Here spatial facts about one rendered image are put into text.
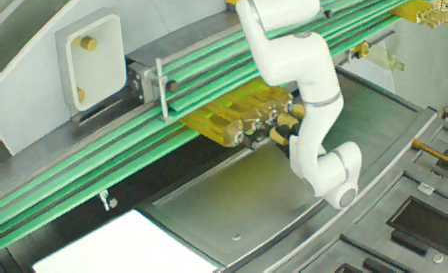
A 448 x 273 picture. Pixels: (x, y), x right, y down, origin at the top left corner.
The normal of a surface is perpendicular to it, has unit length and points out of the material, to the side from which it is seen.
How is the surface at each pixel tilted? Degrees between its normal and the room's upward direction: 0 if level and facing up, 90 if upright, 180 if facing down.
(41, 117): 0
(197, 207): 90
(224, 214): 90
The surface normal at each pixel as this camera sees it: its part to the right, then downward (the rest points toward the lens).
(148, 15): 0.67, 0.35
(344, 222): -0.09, -0.83
